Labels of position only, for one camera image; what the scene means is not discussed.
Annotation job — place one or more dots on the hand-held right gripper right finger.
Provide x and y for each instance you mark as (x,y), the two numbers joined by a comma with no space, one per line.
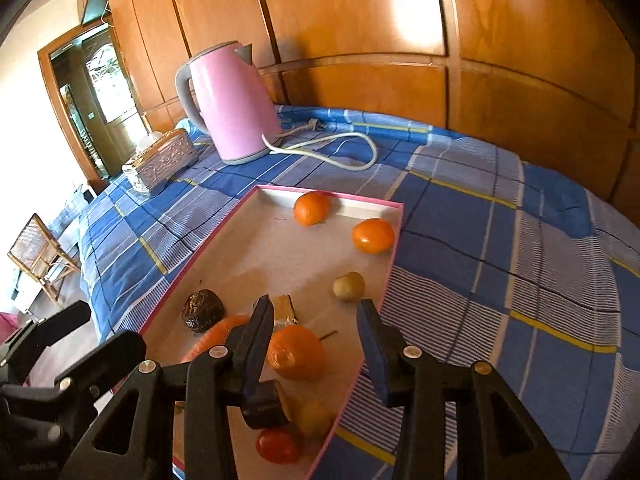
(375,350)

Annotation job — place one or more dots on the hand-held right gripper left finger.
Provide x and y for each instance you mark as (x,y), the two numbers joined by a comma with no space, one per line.
(260,340)

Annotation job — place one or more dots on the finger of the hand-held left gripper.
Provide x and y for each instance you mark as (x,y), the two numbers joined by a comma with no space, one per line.
(50,327)
(110,355)

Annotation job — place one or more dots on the orange mandarin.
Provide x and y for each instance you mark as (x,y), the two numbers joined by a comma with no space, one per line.
(296,352)
(311,208)
(373,235)

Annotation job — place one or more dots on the orange carrot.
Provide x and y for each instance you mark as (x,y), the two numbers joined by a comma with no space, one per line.
(215,335)

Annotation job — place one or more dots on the dark brown round fruit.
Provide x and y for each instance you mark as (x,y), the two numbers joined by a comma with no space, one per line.
(202,310)

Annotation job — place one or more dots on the dark chocolate block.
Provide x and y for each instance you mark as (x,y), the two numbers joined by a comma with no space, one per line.
(270,405)

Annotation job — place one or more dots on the small green fruit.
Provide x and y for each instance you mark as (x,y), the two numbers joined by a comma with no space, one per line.
(349,286)

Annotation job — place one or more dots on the pink rimmed cardboard tray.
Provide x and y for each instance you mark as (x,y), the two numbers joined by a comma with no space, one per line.
(280,260)

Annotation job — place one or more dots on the yellow lemon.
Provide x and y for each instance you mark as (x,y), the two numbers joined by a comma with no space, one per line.
(314,417)

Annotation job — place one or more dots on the red tomato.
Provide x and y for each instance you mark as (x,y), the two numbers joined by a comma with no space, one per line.
(278,446)

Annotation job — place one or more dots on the wicker chair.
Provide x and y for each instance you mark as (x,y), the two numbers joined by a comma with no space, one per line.
(37,255)

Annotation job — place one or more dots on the blue plaid cloth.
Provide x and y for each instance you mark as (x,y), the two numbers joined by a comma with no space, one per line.
(500,270)

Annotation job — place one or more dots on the silver embossed tissue box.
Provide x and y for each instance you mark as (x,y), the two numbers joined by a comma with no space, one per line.
(160,160)

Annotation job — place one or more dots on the pink electric kettle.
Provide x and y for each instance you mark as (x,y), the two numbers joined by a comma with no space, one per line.
(230,105)

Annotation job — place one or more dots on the wooden framed glass door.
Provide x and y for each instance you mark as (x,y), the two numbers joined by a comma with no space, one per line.
(100,95)

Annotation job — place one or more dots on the wooden wardrobe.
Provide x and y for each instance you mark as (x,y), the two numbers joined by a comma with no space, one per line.
(400,35)

